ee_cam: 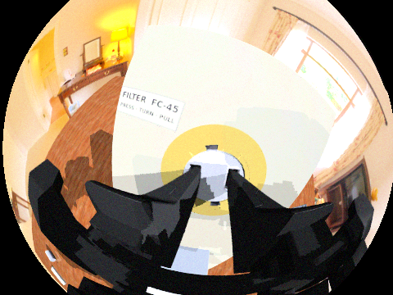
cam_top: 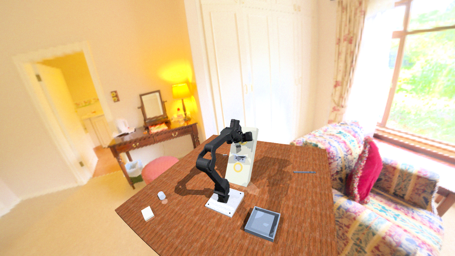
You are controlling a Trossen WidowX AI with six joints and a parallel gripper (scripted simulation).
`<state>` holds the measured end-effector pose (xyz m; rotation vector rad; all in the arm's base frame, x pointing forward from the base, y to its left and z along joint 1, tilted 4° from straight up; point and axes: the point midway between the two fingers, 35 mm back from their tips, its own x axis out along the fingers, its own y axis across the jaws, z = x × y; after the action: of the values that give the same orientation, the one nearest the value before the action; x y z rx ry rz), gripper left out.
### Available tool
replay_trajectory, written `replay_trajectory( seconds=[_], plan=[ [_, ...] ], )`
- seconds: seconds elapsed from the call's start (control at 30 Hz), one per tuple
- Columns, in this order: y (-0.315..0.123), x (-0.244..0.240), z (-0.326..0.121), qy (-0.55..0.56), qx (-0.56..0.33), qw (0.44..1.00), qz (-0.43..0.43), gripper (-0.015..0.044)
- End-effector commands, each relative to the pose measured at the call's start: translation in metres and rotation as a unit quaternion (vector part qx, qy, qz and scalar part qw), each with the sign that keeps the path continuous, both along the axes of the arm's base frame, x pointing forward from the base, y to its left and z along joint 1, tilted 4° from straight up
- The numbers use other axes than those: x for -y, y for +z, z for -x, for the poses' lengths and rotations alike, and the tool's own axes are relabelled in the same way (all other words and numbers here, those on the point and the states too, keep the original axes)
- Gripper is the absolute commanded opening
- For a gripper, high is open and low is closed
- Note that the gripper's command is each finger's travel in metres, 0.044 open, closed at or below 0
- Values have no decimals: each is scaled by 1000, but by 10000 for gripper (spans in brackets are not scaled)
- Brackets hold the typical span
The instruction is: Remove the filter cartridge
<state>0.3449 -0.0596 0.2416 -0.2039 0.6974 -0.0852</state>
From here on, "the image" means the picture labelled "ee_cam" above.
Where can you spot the white cylinder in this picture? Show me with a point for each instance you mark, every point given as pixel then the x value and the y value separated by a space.
pixel 215 166

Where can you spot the white service panel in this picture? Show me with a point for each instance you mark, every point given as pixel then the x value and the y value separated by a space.
pixel 188 87

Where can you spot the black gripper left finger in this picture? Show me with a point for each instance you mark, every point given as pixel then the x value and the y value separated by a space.
pixel 162 214

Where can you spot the grey cylinder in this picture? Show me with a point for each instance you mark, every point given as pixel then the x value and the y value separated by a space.
pixel 50 256

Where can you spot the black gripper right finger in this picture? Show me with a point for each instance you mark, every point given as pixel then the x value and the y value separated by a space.
pixel 258 222

